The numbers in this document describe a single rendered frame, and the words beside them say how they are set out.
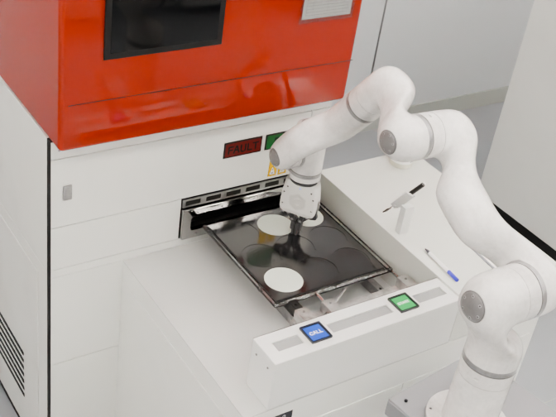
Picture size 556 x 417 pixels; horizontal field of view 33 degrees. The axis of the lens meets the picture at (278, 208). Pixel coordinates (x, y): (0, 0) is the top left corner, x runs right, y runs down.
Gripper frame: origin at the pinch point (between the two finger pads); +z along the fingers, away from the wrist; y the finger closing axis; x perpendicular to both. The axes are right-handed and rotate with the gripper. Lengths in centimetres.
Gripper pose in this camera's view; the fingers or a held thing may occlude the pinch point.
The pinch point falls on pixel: (296, 226)
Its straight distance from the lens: 257.9
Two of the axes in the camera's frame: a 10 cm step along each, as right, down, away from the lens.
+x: 3.9, -4.7, 8.0
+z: -1.3, 8.3, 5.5
